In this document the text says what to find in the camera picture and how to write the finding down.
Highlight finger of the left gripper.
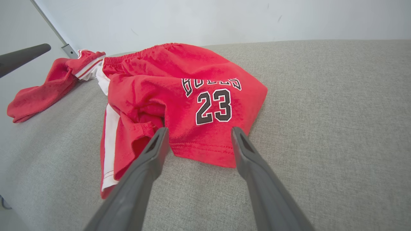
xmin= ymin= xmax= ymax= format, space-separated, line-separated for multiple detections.
xmin=0 ymin=43 xmax=52 ymax=79

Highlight grey fabric sofa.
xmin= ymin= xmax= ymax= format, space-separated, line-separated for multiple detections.
xmin=0 ymin=39 xmax=411 ymax=231

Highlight grey metal stand frame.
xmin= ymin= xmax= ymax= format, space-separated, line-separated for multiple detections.
xmin=31 ymin=0 xmax=78 ymax=59

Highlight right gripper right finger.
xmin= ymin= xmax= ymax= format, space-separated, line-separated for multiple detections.
xmin=231 ymin=126 xmax=315 ymax=231

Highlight red jersey white sleeves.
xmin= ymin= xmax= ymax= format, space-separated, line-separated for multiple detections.
xmin=7 ymin=49 xmax=111 ymax=124

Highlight red Bulls 23 shorts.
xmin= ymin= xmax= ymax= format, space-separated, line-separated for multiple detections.
xmin=100 ymin=43 xmax=268 ymax=200

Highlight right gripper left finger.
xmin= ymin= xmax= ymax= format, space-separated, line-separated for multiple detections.
xmin=84 ymin=127 xmax=171 ymax=231

